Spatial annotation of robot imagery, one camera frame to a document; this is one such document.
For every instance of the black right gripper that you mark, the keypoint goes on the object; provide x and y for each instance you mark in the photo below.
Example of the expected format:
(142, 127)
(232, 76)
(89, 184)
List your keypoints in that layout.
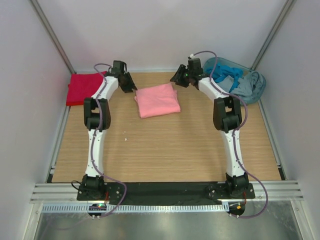
(177, 77)

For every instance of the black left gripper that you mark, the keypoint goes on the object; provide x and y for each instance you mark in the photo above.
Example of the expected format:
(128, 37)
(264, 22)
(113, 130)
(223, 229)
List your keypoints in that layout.
(131, 86)

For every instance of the pink t shirt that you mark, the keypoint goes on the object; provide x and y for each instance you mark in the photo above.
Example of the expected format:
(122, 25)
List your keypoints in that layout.
(157, 101)

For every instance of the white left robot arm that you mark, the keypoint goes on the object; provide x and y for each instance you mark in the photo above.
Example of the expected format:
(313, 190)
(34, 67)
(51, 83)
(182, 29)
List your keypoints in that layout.
(97, 120)

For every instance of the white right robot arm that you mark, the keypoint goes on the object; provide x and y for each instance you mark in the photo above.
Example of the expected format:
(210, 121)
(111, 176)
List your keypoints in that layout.
(227, 119)

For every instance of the folded magenta t shirt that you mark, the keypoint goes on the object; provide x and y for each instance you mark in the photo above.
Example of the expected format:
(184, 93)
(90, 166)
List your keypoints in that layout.
(82, 86)

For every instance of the folded red t shirt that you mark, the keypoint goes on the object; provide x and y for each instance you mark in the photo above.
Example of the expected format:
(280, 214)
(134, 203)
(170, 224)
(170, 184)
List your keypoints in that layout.
(75, 104)

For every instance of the teal plastic bin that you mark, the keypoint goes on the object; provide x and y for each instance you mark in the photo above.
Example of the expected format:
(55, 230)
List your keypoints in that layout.
(211, 63)

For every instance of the grey blue t shirt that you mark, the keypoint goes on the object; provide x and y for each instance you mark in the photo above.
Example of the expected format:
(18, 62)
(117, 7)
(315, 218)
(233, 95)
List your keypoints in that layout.
(251, 87)

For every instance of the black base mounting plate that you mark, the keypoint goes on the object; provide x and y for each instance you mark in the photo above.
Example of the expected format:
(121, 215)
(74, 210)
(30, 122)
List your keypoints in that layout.
(165, 193)

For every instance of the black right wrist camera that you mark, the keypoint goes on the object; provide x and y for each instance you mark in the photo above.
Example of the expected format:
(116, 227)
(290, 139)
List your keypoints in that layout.
(195, 65)

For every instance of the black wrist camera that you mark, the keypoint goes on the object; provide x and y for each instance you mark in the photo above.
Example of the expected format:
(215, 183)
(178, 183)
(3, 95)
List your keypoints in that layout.
(195, 65)
(118, 68)

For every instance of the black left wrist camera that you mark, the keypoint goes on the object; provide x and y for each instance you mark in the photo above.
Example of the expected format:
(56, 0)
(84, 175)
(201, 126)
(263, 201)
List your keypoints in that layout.
(118, 68)

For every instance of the white slotted cable duct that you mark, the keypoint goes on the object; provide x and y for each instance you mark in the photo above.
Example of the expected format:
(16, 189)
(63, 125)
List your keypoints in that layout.
(91, 208)

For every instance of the left rear aluminium post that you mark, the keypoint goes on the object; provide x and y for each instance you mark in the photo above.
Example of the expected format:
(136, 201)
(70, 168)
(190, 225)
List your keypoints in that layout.
(51, 33)

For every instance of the aluminium post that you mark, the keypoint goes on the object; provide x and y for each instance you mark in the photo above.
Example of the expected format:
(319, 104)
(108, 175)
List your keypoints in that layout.
(279, 21)
(51, 33)

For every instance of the right rear aluminium post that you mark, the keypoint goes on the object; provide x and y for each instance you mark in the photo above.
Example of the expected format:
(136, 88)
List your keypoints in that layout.
(279, 21)

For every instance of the aluminium frame rail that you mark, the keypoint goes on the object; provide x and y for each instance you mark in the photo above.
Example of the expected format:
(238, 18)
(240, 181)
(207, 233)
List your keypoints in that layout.
(282, 190)

